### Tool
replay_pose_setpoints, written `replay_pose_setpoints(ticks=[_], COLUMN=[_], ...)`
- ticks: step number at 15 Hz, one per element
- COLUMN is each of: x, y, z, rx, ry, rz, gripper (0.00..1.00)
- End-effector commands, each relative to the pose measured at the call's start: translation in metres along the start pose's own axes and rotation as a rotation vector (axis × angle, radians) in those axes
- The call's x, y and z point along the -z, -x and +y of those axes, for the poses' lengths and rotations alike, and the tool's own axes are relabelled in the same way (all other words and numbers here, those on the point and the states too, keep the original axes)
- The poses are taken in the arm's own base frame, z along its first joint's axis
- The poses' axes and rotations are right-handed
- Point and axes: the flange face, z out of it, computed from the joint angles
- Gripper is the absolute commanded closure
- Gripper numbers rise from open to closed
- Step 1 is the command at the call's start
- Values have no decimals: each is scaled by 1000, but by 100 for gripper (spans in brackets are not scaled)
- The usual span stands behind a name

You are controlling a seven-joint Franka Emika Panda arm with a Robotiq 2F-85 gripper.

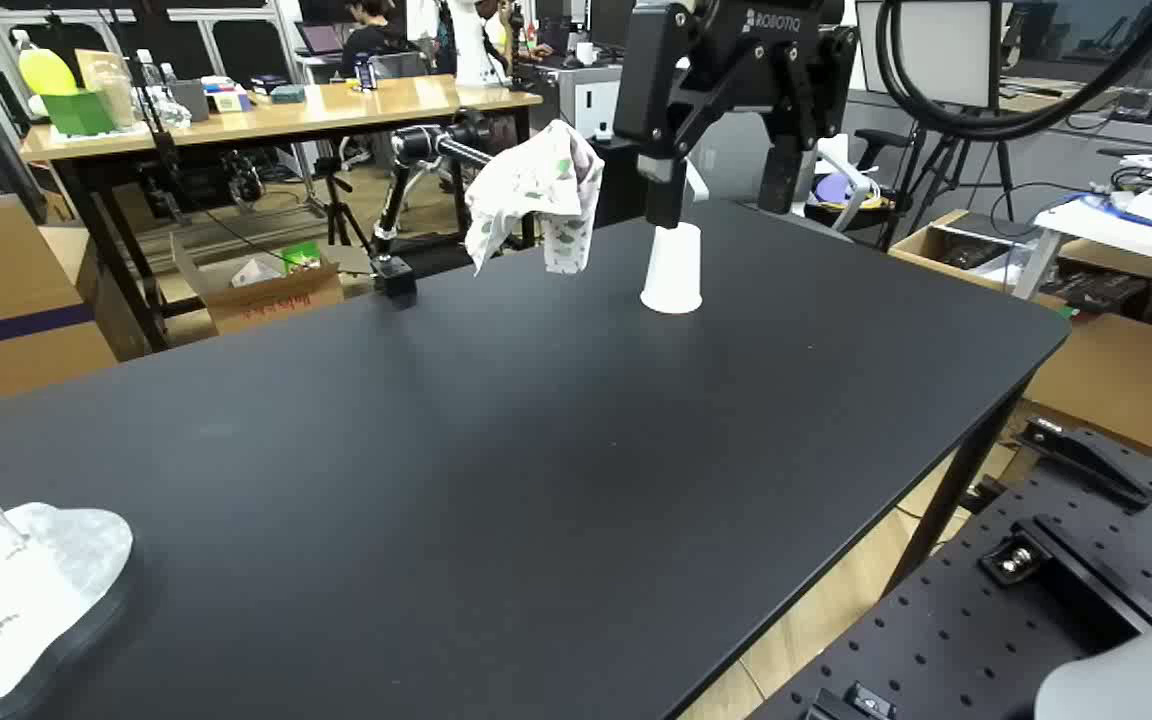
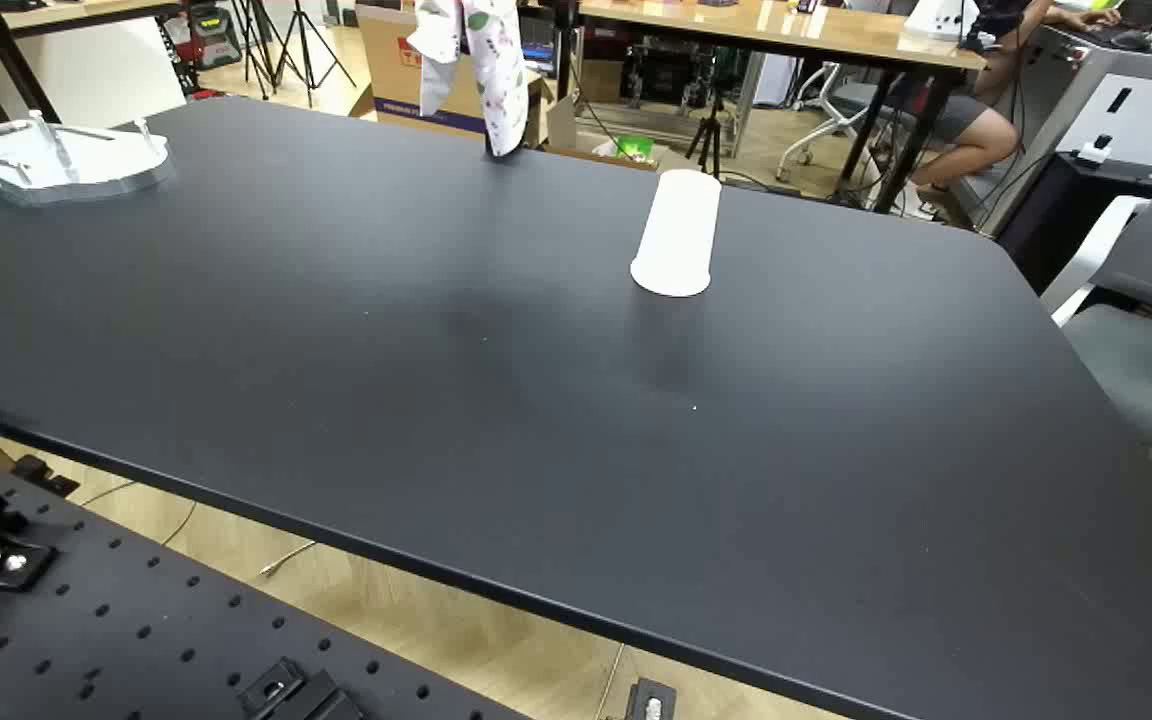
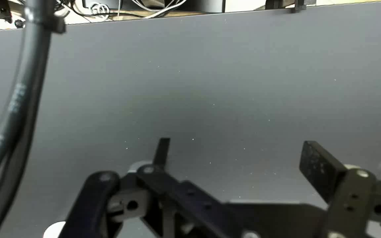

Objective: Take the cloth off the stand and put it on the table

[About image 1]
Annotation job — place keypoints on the white floral patterned cloth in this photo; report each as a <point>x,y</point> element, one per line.
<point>555,182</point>

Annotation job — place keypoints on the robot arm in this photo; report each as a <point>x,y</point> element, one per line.
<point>693,61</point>

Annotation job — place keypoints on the white paper cup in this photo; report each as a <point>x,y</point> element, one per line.
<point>672,275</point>

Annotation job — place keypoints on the wooden background desk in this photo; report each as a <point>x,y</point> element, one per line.
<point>94,167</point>

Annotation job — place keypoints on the open cardboard box floor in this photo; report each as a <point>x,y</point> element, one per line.
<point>257,291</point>

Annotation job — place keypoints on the black tripod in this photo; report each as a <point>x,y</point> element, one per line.
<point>937,167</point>

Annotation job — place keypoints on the black perforated breadboard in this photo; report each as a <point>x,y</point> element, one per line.
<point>1052,568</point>

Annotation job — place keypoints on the large cardboard box left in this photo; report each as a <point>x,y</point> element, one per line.
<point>44,326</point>

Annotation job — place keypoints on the cardboard box right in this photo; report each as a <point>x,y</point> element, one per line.
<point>1101,376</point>

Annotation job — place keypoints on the white side table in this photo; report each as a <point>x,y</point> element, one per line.
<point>1112,218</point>

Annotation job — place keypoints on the white grey plate object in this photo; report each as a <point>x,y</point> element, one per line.
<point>54,568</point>

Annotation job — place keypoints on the yellow green bottle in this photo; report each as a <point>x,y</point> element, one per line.
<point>42,70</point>

